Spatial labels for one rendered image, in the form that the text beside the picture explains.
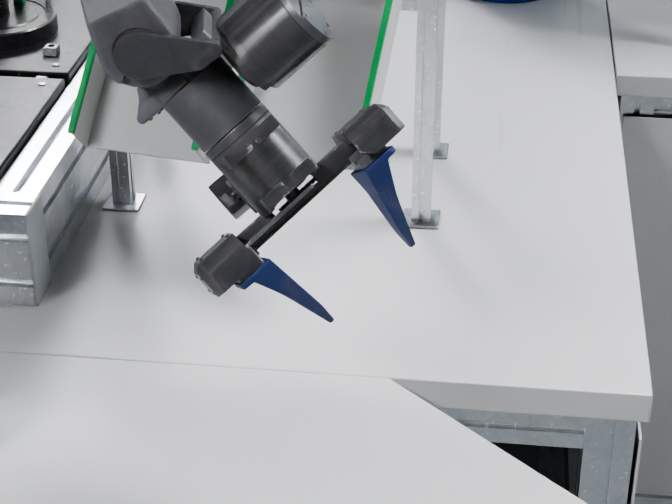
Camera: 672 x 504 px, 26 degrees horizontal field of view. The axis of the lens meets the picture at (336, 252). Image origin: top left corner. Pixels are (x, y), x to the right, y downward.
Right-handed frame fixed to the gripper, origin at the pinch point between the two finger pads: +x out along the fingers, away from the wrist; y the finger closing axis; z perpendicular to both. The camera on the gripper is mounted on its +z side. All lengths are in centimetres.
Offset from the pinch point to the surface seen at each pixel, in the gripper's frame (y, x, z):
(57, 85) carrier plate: 5, -27, 56
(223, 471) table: 18.1, 8.2, 10.6
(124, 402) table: 20.7, -0.4, 20.6
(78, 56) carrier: 0, -29, 63
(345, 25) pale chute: -18.9, -11.7, 32.2
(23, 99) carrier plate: 8, -28, 53
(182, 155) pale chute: 1.4, -12.9, 32.4
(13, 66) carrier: 6, -33, 61
